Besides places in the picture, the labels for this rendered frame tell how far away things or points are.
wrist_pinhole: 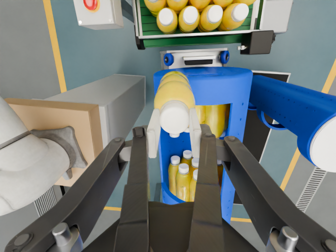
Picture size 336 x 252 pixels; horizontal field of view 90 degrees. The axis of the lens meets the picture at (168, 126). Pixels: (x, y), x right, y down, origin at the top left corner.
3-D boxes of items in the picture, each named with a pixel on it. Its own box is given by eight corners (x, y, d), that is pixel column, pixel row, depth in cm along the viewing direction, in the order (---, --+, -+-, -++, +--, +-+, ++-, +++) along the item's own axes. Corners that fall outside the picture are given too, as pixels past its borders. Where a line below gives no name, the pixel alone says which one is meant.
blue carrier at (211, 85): (168, 223, 99) (164, 284, 73) (158, 68, 64) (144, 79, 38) (217, 225, 97) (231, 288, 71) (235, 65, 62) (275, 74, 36)
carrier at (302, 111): (242, 72, 138) (232, 105, 150) (331, 100, 58) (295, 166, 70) (276, 77, 139) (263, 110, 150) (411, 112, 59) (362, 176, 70)
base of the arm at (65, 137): (53, 176, 72) (43, 185, 67) (29, 129, 64) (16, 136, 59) (91, 174, 70) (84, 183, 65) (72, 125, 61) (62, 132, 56)
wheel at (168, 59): (169, 66, 60) (174, 66, 61) (169, 52, 58) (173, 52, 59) (162, 66, 64) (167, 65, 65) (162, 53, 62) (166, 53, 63)
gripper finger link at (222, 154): (203, 147, 14) (240, 147, 14) (197, 123, 18) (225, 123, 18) (202, 162, 14) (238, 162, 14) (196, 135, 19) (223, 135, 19)
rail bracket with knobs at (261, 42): (233, 54, 66) (243, 55, 56) (235, 33, 63) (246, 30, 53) (259, 53, 65) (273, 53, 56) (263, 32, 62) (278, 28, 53)
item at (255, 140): (199, 192, 212) (201, 201, 199) (222, 67, 152) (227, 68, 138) (241, 195, 211) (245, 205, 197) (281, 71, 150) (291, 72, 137)
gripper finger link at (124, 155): (146, 162, 15) (112, 163, 15) (152, 136, 19) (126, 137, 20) (144, 148, 14) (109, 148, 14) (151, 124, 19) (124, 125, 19)
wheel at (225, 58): (219, 64, 60) (224, 64, 59) (220, 50, 58) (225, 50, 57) (224, 63, 63) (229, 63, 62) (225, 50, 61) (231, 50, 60)
